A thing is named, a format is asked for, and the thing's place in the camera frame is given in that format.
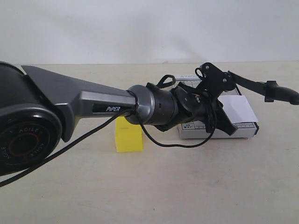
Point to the grey paper cutter base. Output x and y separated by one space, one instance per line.
196 129

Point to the white paper sheet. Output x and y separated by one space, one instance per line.
237 108

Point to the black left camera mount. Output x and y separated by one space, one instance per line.
213 80

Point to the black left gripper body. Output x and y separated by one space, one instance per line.
197 107

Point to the black cutter blade arm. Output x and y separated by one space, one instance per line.
269 89

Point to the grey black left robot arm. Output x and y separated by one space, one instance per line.
38 108

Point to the yellow cube block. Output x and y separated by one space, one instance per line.
128 137

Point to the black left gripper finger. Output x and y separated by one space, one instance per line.
223 122

